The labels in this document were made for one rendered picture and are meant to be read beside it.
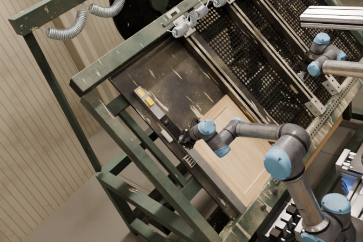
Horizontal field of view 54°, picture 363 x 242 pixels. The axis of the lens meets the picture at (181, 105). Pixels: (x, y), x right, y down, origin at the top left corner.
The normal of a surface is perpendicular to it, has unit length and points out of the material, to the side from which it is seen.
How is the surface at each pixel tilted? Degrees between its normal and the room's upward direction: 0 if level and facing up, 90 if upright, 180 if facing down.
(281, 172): 83
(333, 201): 7
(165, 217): 0
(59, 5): 90
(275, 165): 83
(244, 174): 53
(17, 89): 90
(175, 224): 0
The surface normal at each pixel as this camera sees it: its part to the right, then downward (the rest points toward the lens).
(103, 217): -0.29, -0.78
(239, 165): 0.38, -0.29
